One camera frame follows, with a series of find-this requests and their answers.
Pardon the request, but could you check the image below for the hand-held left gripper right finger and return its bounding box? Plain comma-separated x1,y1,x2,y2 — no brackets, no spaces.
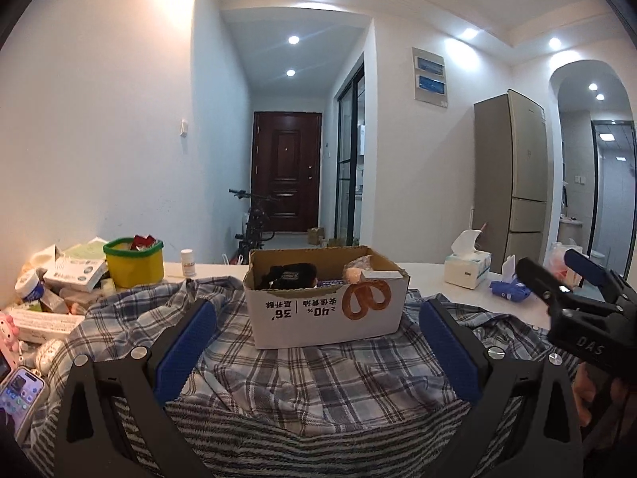
419,299,584,478

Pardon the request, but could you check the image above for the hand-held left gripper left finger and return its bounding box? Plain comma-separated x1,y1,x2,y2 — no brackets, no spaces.
54,299,218,478

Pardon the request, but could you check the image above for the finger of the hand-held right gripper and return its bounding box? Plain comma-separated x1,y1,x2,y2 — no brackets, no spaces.
515,257,618,315
564,249,637,310

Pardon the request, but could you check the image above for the cardboard box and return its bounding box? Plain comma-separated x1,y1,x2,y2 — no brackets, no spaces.
242,245,411,350

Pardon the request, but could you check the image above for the black pouch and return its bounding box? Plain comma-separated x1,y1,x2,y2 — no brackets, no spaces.
256,262,319,290

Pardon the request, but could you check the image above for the person's right hand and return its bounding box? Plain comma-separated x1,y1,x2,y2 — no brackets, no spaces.
572,371,635,454

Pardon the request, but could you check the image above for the red white plastic bag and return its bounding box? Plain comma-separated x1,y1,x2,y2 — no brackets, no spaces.
545,242,585,287

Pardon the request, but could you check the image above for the blue wipes packet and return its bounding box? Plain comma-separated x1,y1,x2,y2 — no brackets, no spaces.
489,255,533,302

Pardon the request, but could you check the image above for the dark framed bathroom door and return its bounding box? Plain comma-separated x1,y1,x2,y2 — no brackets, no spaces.
590,119,637,272

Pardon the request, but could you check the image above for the white tissue box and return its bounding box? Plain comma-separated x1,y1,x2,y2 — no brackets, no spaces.
444,229,492,290

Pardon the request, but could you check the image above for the yellow container green rim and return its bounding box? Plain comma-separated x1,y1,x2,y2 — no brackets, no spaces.
103,237,165,288

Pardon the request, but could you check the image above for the beige refrigerator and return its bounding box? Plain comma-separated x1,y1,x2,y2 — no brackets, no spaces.
473,88,551,276

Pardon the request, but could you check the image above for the blue plaid shirt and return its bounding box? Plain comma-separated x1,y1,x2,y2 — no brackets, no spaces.
10,276,583,478

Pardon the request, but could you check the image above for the white blue medicine box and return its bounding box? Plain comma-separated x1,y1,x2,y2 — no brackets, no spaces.
42,259,109,294

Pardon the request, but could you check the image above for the round white pouch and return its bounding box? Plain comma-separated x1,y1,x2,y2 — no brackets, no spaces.
35,339,65,372

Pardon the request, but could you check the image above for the green white flat box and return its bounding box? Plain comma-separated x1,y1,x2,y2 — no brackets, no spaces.
62,242,107,263

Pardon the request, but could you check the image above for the long white box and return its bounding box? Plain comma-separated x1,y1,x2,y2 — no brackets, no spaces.
7,307,85,344

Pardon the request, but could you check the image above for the black bicycle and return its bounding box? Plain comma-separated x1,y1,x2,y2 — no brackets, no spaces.
229,188,282,266

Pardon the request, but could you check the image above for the white jar blue label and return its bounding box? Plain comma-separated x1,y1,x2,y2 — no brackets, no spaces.
15,269,43,304

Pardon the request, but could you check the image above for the smartphone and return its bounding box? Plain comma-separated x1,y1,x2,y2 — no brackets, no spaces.
0,366,51,436

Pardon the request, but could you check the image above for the dark wooden door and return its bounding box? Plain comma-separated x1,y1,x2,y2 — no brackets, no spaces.
251,112,322,234

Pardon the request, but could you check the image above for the black framed glass door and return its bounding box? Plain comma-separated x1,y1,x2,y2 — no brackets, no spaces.
334,62,365,245

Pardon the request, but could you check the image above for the grey electrical panel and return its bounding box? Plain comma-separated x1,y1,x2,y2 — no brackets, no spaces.
411,47,447,109

